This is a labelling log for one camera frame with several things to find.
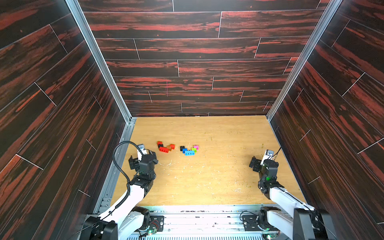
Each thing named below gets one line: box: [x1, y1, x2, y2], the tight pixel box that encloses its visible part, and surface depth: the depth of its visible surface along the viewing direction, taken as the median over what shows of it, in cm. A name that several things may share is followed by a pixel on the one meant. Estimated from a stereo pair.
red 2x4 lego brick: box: [159, 146, 169, 153], surface depth 103 cm
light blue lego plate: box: [185, 150, 195, 156], surface depth 101 cm
